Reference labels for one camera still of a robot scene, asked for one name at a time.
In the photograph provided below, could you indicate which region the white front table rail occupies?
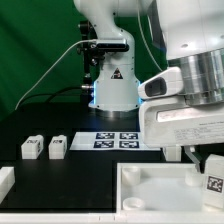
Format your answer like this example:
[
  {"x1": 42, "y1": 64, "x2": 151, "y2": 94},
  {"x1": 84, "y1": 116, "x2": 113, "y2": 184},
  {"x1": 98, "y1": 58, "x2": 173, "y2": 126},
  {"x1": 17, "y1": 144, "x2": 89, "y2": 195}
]
[{"x1": 0, "y1": 213, "x2": 224, "y2": 224}]

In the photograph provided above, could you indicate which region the white square table top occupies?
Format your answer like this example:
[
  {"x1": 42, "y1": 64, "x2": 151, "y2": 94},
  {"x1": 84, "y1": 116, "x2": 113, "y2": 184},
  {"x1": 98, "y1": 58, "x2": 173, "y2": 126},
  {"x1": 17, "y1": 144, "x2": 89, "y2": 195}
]
[{"x1": 116, "y1": 163, "x2": 220, "y2": 213}]

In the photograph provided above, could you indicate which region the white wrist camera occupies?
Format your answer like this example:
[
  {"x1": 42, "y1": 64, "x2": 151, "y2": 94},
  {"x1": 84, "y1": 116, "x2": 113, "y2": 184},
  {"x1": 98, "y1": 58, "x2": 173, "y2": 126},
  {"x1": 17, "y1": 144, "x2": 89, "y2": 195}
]
[{"x1": 138, "y1": 67, "x2": 184, "y2": 100}]

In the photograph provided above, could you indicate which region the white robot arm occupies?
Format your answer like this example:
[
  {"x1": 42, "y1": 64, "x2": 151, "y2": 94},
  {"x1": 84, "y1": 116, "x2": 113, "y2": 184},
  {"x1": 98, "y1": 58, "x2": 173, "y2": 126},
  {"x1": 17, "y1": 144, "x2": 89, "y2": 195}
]
[{"x1": 73, "y1": 0, "x2": 224, "y2": 163}]

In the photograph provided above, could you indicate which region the white sheet with tags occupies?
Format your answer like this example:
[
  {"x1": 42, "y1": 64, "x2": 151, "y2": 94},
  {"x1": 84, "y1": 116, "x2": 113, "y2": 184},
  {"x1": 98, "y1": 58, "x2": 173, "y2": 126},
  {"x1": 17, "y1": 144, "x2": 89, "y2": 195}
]
[{"x1": 70, "y1": 132, "x2": 159, "y2": 151}]

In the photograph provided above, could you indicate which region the white cable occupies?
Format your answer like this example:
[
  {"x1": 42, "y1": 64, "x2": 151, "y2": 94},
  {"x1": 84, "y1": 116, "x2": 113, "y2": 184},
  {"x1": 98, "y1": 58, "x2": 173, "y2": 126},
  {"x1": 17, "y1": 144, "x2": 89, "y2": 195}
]
[{"x1": 14, "y1": 39, "x2": 98, "y2": 111}]

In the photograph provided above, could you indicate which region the white left obstacle block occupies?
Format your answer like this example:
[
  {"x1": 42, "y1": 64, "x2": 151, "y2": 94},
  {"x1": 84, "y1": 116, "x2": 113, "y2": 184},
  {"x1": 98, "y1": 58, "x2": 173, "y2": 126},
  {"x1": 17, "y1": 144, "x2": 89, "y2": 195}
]
[{"x1": 0, "y1": 167, "x2": 15, "y2": 204}]

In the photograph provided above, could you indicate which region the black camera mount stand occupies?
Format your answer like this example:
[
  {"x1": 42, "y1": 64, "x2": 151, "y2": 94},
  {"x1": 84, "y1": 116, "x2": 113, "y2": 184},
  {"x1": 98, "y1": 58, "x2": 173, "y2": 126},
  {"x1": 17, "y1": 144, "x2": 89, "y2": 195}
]
[{"x1": 77, "y1": 20, "x2": 129, "y2": 84}]

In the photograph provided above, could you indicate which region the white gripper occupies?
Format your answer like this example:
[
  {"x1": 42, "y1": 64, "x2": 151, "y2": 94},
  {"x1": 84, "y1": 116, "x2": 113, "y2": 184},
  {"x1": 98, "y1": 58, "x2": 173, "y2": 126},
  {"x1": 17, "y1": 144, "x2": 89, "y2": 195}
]
[{"x1": 139, "y1": 96, "x2": 224, "y2": 172}]

